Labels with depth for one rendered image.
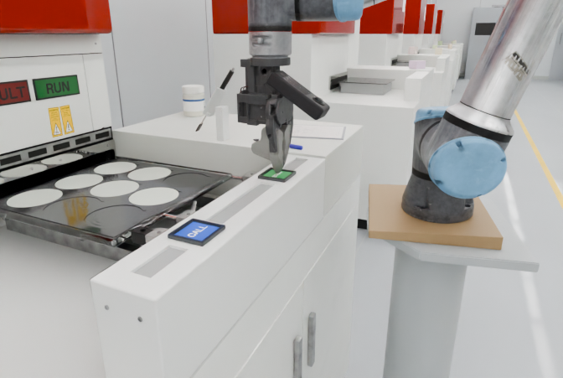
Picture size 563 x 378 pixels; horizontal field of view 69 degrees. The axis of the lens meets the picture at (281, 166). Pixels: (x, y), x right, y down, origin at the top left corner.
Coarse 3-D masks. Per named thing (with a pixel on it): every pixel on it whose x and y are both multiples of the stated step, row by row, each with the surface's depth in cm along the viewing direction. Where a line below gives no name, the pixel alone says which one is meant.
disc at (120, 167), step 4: (104, 164) 105; (108, 164) 105; (112, 164) 105; (116, 164) 105; (120, 164) 105; (124, 164) 105; (128, 164) 105; (132, 164) 105; (96, 168) 102; (100, 168) 102; (104, 168) 102; (108, 168) 102; (112, 168) 102; (116, 168) 102; (120, 168) 102; (124, 168) 102; (128, 168) 102; (132, 168) 102; (96, 172) 100; (100, 172) 100; (104, 172) 100; (108, 172) 100; (112, 172) 100; (116, 172) 100; (120, 172) 100; (124, 172) 100
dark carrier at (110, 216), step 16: (112, 160) 109; (128, 160) 109; (64, 176) 96; (112, 176) 96; (176, 176) 97; (192, 176) 97; (208, 176) 97; (16, 192) 87; (64, 192) 87; (80, 192) 87; (192, 192) 87; (0, 208) 79; (16, 208) 79; (32, 208) 79; (48, 208) 79; (64, 208) 79; (80, 208) 79; (96, 208) 79; (112, 208) 79; (128, 208) 79; (144, 208) 79; (160, 208) 79; (64, 224) 72; (80, 224) 72; (96, 224) 72; (112, 224) 72; (128, 224) 72
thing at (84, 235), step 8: (0, 216) 77; (8, 216) 76; (16, 216) 75; (24, 216) 75; (32, 224) 73; (40, 224) 72; (48, 224) 72; (56, 224) 72; (64, 232) 70; (72, 232) 69; (80, 232) 69; (88, 232) 69; (88, 240) 68; (96, 240) 67; (104, 240) 67
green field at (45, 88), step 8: (40, 80) 93; (48, 80) 94; (56, 80) 96; (64, 80) 98; (72, 80) 100; (40, 88) 93; (48, 88) 95; (56, 88) 97; (64, 88) 98; (72, 88) 101; (40, 96) 93; (48, 96) 95
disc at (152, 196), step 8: (136, 192) 87; (144, 192) 87; (152, 192) 87; (160, 192) 87; (168, 192) 87; (176, 192) 87; (136, 200) 82; (144, 200) 82; (152, 200) 82; (160, 200) 82; (168, 200) 82
